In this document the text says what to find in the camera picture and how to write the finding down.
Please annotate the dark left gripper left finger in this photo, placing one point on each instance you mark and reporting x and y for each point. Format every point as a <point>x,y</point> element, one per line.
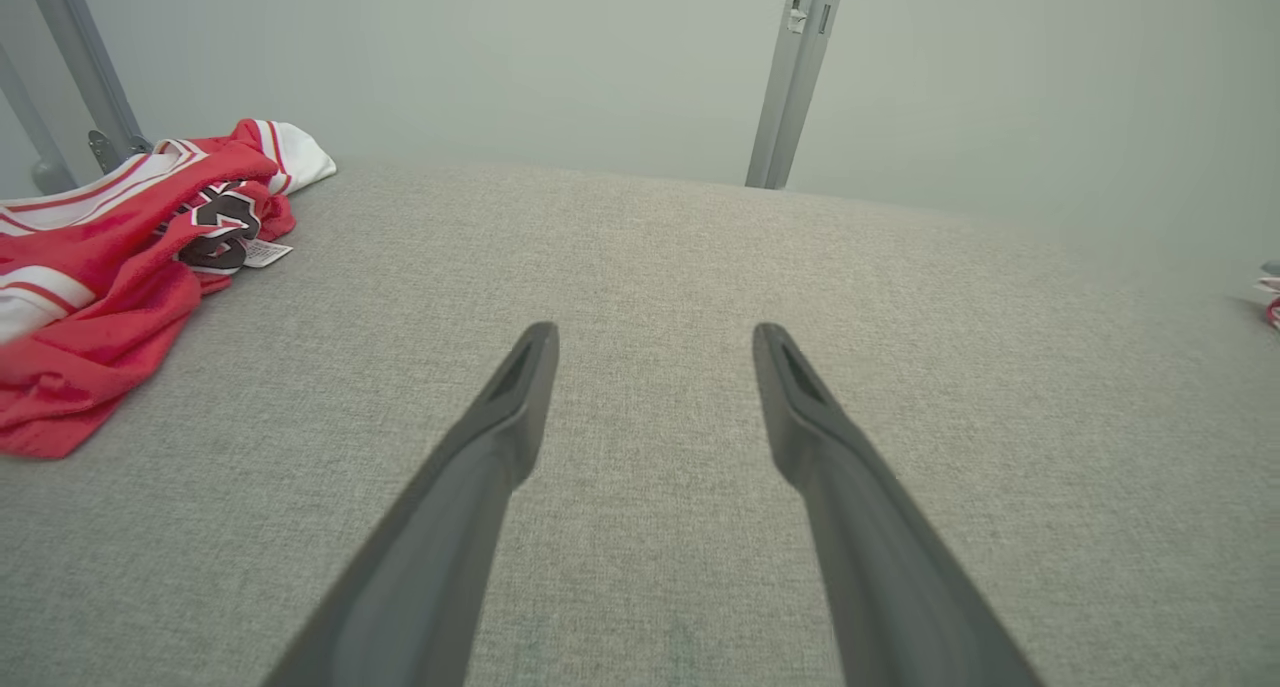
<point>450,527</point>

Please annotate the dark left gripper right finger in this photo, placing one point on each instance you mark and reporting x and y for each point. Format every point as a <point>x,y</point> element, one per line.
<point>880,557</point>

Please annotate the red white sports jersey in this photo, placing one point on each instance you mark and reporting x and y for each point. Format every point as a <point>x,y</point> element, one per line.
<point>100,297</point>

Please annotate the small red white item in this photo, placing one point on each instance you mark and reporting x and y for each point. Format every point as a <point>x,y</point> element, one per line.
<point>1273,287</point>

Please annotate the plain grey metal post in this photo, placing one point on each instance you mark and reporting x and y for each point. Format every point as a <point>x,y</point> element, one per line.
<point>795,87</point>

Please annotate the grey metal post with bracket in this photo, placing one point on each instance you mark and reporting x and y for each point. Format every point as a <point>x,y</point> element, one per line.
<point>80,57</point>

